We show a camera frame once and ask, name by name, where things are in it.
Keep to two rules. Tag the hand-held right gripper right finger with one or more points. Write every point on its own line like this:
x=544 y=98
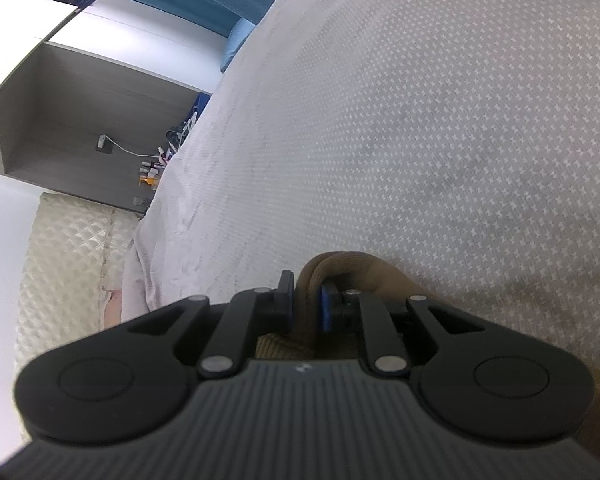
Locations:
x=325 y=307

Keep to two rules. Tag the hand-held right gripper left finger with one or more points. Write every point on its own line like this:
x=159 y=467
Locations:
x=285 y=300

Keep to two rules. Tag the brown garment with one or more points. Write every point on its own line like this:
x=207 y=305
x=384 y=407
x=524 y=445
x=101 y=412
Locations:
x=360 y=270

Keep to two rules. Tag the patchwork pillow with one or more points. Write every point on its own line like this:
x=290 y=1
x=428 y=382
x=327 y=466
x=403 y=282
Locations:
x=111 y=305

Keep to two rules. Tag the cluster of small bedside bottles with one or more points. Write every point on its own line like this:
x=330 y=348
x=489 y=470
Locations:
x=152 y=170

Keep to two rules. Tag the bed with grey sheet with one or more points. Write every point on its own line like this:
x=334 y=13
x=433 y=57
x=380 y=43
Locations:
x=405 y=135

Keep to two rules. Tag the cream quilted headboard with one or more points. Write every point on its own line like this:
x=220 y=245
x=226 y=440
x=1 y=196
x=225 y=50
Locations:
x=65 y=260

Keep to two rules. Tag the grey and white wardrobe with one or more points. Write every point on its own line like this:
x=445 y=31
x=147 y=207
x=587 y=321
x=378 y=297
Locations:
x=80 y=100

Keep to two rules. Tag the grey wall socket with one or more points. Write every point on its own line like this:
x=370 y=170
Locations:
x=140 y=201

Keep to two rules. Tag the wall charger plug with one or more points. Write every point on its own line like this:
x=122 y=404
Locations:
x=102 y=142

